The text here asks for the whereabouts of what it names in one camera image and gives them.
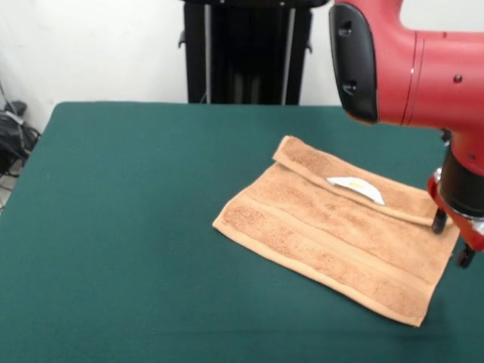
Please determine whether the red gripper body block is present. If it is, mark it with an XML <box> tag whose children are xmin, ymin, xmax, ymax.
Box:
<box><xmin>427</xmin><ymin>168</ymin><xmax>484</xmax><ymax>253</ymax></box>

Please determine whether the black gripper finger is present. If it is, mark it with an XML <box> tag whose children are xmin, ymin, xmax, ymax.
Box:
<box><xmin>431</xmin><ymin>206</ymin><xmax>448</xmax><ymax>234</ymax></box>
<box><xmin>456</xmin><ymin>244</ymin><xmax>476</xmax><ymax>268</ymax></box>

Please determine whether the tan terry towel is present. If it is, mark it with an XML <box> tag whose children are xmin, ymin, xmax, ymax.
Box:
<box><xmin>211</xmin><ymin>135</ymin><xmax>462</xmax><ymax>328</ymax></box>

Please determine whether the dark green table cloth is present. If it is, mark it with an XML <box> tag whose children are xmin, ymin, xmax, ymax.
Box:
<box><xmin>0</xmin><ymin>101</ymin><xmax>484</xmax><ymax>363</ymax></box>

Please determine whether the black equipment bundle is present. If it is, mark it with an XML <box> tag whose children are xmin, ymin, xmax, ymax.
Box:
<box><xmin>0</xmin><ymin>112</ymin><xmax>42</xmax><ymax>177</ymax></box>

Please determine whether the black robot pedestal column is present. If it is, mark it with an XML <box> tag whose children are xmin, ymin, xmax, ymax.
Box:
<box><xmin>176</xmin><ymin>0</ymin><xmax>330</xmax><ymax>106</ymax></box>

